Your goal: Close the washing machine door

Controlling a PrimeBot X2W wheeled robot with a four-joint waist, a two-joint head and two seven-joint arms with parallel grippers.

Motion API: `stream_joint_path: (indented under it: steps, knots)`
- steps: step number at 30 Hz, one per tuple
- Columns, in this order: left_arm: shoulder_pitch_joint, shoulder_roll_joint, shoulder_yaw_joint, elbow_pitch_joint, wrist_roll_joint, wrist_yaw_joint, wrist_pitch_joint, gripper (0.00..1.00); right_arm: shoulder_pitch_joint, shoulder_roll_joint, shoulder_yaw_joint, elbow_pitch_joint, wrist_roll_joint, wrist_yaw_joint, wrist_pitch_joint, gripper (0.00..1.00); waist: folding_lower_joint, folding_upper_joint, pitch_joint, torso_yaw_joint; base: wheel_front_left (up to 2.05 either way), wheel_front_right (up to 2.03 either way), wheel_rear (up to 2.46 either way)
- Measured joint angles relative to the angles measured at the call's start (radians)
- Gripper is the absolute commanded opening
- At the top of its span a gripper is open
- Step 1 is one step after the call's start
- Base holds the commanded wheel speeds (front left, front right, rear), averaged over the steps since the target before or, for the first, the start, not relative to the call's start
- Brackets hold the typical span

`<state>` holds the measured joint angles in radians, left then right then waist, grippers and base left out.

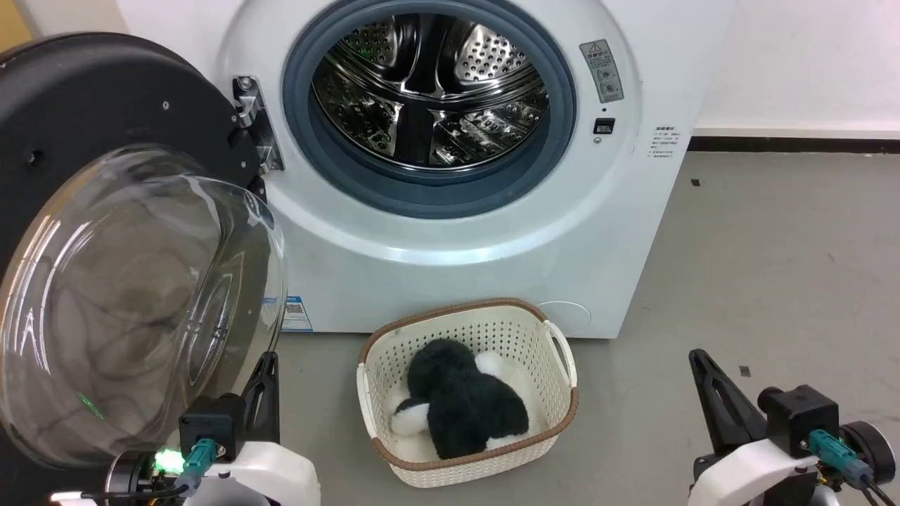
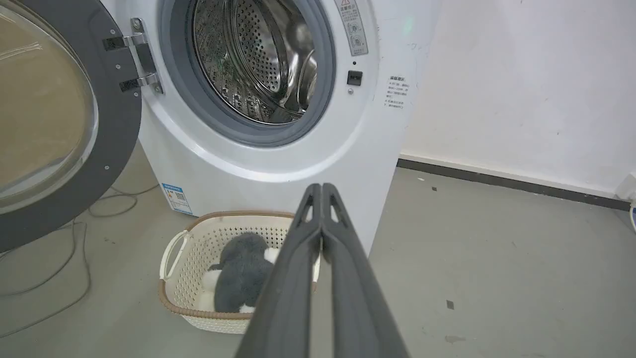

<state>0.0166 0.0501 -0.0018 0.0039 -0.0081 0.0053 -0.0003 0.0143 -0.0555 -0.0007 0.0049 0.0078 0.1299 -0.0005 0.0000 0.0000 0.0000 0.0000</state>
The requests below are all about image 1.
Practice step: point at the small printed text label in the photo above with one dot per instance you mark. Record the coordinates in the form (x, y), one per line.
(662, 143)

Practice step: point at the black washer door glass bowl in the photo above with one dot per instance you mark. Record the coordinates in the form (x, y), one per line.
(105, 295)

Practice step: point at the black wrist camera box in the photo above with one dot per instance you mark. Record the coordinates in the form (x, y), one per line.
(801, 418)
(211, 422)

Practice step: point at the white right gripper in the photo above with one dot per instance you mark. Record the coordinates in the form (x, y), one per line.
(745, 467)

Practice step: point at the metal door hinge bracket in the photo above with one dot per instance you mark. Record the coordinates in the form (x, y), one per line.
(264, 144)

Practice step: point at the white front-loading washing machine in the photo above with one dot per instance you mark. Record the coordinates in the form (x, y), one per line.
(492, 281)

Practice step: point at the yellow wooden board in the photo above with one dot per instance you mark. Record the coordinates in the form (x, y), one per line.
(13, 24)

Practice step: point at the blue and white QR sticker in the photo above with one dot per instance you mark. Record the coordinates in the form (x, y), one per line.
(297, 314)

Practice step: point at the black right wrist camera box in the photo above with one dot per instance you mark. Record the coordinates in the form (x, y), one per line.
(801, 418)

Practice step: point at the black baseboard strip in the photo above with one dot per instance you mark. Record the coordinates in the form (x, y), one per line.
(794, 144)

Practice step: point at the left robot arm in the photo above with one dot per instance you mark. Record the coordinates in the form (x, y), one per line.
(130, 478)

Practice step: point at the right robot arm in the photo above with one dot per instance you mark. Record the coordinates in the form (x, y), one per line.
(872, 450)

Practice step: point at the black and white plush toy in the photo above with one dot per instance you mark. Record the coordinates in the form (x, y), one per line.
(464, 400)

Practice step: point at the cream plastic laundry basket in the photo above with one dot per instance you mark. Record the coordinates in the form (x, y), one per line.
(541, 365)

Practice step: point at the grey warning sticker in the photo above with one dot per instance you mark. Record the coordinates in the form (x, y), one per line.
(602, 70)

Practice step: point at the perforated steel washer drum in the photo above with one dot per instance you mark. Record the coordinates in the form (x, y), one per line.
(422, 91)

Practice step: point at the black door latch slot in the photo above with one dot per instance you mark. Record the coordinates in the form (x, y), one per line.
(604, 126)

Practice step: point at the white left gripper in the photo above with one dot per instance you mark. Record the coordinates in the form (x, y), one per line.
(278, 478)

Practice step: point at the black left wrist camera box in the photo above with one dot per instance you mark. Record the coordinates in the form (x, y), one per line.
(211, 422)

